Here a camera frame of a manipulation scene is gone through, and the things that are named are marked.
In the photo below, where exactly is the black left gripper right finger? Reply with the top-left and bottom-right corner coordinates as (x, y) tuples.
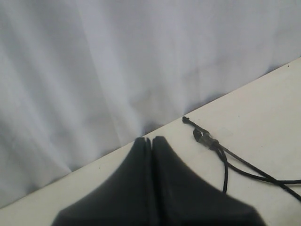
(152, 137), (265, 226)

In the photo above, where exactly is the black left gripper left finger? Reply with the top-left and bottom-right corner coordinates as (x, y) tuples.
(53, 137), (151, 226)

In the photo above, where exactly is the clear adhesive tape strip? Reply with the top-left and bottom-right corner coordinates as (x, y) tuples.
(193, 129), (227, 150)

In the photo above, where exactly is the white backdrop curtain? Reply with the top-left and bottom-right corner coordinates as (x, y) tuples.
(0, 0), (301, 207)

